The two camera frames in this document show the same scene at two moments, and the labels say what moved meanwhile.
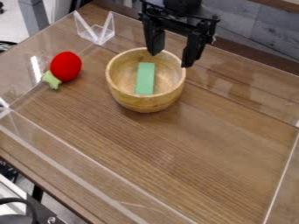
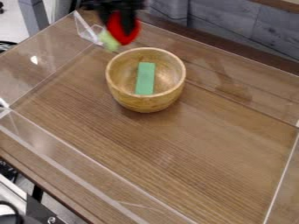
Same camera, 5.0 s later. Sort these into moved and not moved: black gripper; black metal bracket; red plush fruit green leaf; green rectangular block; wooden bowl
Moved: black gripper; red plush fruit green leaf
Not moved: green rectangular block; wooden bowl; black metal bracket
